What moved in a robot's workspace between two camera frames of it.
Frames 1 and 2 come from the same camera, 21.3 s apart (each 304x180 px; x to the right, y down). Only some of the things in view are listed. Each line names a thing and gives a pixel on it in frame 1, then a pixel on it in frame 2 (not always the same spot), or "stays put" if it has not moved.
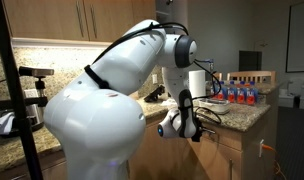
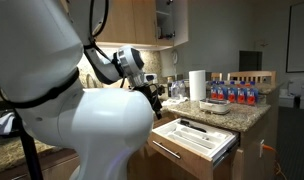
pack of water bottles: [242, 93] stays put
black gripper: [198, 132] to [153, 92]
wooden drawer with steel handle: [222, 135] to [193, 161]
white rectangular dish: [215, 105] stays put
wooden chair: [245, 76] stays put
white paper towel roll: [197, 83] stays put
